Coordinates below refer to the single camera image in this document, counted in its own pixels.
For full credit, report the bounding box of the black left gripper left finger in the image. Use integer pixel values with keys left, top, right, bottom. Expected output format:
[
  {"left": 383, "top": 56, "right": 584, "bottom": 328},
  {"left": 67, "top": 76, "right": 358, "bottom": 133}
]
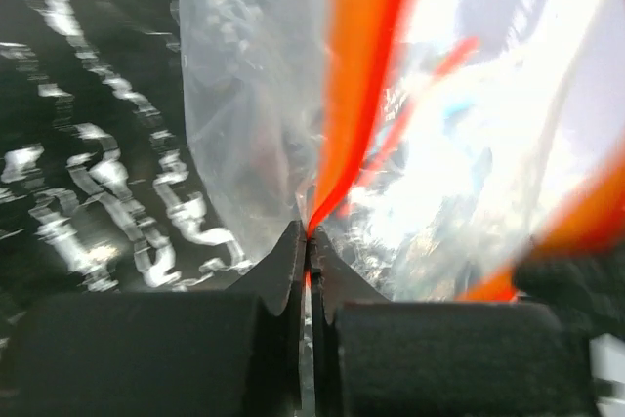
[{"left": 1, "top": 222, "right": 307, "bottom": 416}]

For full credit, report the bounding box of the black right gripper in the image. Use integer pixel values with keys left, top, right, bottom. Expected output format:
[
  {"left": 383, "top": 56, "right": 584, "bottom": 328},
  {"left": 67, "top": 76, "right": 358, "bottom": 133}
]
[{"left": 515, "top": 243, "right": 624, "bottom": 339}]

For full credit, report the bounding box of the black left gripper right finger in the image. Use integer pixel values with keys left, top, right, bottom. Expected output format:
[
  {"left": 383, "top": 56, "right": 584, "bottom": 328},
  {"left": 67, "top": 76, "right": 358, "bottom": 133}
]
[{"left": 310, "top": 230, "right": 598, "bottom": 416}]

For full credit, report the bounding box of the clear bag orange zipper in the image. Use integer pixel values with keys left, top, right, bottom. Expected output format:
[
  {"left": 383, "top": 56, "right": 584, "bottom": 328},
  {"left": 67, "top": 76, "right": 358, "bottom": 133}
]
[{"left": 179, "top": 0, "right": 624, "bottom": 301}]

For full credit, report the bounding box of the clear bag red zipper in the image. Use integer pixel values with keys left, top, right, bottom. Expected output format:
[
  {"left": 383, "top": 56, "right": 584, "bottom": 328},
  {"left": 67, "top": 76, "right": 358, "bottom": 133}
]
[{"left": 367, "top": 37, "right": 479, "bottom": 171}]

